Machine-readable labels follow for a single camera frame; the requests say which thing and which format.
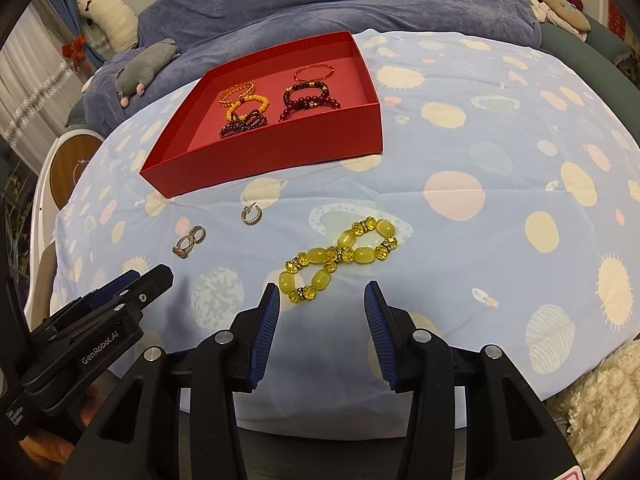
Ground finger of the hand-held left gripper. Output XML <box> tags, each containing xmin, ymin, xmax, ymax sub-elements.
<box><xmin>87</xmin><ymin>270</ymin><xmax>141</xmax><ymax>306</ymax></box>
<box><xmin>65</xmin><ymin>265</ymin><xmax>174</xmax><ymax>326</ymax></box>

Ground white plush toy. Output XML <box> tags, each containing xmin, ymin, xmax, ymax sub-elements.
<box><xmin>76</xmin><ymin>0</ymin><xmax>140</xmax><ymax>52</ymax></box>

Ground person's left hand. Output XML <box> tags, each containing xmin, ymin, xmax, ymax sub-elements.
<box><xmin>20</xmin><ymin>382</ymin><xmax>101</xmax><ymax>461</ymax></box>

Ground interlinked metal ring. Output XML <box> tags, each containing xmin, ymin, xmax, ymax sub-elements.
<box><xmin>172</xmin><ymin>225</ymin><xmax>207</xmax><ymax>260</ymax></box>

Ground blue purple plush blanket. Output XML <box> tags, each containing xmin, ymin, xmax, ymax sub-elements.
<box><xmin>80</xmin><ymin>0</ymin><xmax>543</xmax><ymax>136</ymax></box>

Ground orange yellow bead bracelet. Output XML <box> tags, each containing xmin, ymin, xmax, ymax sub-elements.
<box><xmin>225</xmin><ymin>92</ymin><xmax>271</xmax><ymax>120</ymax></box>

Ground white sheer curtain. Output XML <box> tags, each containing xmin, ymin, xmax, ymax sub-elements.
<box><xmin>0</xmin><ymin>0</ymin><xmax>76</xmax><ymax>171</ymax></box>

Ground dark red bead bracelet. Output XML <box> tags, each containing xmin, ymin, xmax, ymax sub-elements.
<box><xmin>279</xmin><ymin>94</ymin><xmax>342</xmax><ymax>121</ymax></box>

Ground green bed frame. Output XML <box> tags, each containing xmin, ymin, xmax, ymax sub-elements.
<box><xmin>542</xmin><ymin>10</ymin><xmax>633</xmax><ymax>68</ymax></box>

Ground wide gold bangle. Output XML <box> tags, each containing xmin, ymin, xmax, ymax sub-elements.
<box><xmin>217</xmin><ymin>82</ymin><xmax>257</xmax><ymax>109</ymax></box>

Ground red bow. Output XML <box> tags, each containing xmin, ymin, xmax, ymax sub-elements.
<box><xmin>62</xmin><ymin>32</ymin><xmax>88</xmax><ymax>68</ymax></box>

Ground dark purple bead bracelet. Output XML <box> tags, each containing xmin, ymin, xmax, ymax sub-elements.
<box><xmin>282</xmin><ymin>81</ymin><xmax>331</xmax><ymax>106</ymax></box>

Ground blue planet print bedsheet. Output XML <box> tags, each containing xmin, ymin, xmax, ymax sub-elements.
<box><xmin>52</xmin><ymin>27</ymin><xmax>640</xmax><ymax>436</ymax></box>

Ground red cardboard box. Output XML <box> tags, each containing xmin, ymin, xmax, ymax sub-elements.
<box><xmin>139</xmin><ymin>31</ymin><xmax>385</xmax><ymax>198</ymax></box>

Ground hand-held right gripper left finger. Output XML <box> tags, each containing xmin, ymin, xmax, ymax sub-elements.
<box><xmin>67</xmin><ymin>282</ymin><xmax>281</xmax><ymax>480</ymax></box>

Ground cream fluffy rug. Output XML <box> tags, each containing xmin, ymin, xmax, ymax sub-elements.
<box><xmin>550</xmin><ymin>340</ymin><xmax>640</xmax><ymax>471</ymax></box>

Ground round wooden top table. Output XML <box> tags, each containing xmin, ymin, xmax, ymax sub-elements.
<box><xmin>47</xmin><ymin>130</ymin><xmax>103</xmax><ymax>208</ymax></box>

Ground red hanging banner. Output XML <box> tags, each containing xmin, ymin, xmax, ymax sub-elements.
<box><xmin>600</xmin><ymin>0</ymin><xmax>636</xmax><ymax>56</ymax></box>

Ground small garnet bead bracelet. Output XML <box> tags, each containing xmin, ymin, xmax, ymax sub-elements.
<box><xmin>219</xmin><ymin>109</ymin><xmax>268</xmax><ymax>140</ymax></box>

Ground grey plush mouse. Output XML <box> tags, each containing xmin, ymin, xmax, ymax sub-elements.
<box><xmin>115</xmin><ymin>38</ymin><xmax>182</xmax><ymax>107</ymax></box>

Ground beige plush toy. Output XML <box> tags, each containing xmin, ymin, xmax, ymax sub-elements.
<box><xmin>520</xmin><ymin>0</ymin><xmax>592</xmax><ymax>38</ymax></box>

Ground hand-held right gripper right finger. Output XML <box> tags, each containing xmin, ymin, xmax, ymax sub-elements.
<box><xmin>364</xmin><ymin>280</ymin><xmax>583</xmax><ymax>480</ymax></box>

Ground yellow crystal bead bracelet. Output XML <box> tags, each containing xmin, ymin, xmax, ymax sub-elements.
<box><xmin>278</xmin><ymin>216</ymin><xmax>398</xmax><ymax>305</ymax></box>

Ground thin gold bangle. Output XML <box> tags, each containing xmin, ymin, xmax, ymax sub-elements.
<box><xmin>292</xmin><ymin>62</ymin><xmax>335</xmax><ymax>82</ymax></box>

